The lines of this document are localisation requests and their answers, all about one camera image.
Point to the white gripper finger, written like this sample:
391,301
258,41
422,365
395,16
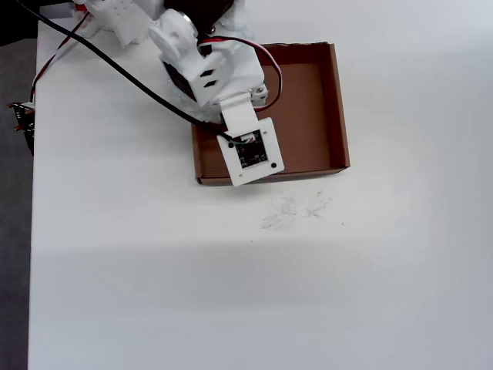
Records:
259,95

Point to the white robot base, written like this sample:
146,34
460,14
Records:
115,19

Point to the brown cardboard box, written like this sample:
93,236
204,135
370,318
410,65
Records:
308,115

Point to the motor controller board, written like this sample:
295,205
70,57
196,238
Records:
24,123

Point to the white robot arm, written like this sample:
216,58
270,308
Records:
208,77

